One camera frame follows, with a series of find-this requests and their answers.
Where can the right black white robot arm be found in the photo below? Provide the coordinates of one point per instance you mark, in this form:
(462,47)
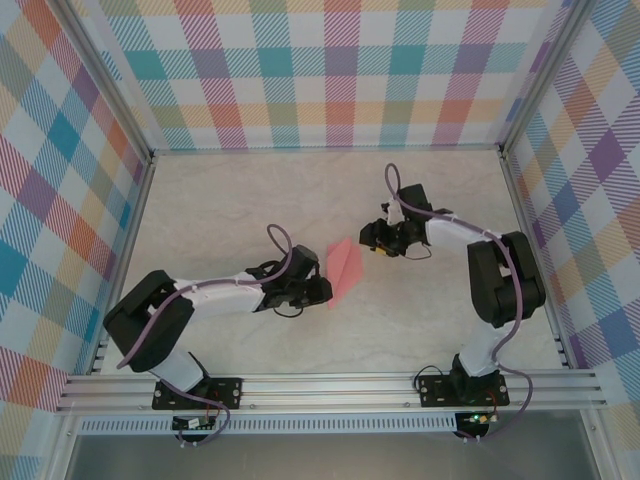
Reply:
(505,280)

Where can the pink square paper sheet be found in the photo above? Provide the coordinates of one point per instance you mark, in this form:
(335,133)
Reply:
(345,265)

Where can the thin aluminium wall base rail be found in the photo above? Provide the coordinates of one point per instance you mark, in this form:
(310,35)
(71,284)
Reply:
(325,149)

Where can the wide aluminium mounting rail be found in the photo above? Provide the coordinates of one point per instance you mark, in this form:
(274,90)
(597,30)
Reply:
(325,390)

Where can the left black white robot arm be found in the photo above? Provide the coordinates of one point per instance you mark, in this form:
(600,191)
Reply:
(145,325)

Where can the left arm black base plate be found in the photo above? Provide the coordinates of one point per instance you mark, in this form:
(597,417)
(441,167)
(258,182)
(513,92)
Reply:
(230,390)

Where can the aluminium corner post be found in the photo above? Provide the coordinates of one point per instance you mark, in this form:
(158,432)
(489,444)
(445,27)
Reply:
(107,80)
(542,75)

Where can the aluminium table edge rail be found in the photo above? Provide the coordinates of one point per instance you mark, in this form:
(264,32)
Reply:
(535,260)
(125,260)

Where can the black circuit board green light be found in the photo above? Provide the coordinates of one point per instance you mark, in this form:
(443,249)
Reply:
(475,419)

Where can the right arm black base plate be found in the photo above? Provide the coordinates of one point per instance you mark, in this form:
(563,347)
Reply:
(435,392)

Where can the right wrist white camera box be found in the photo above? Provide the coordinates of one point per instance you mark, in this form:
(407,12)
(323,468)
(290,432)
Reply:
(390,211)

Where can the grey metal base panel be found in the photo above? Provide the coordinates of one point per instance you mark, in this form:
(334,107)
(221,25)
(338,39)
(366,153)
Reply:
(325,460)

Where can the black circuit board white labels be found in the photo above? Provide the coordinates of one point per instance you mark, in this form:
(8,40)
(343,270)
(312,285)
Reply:
(192,424)

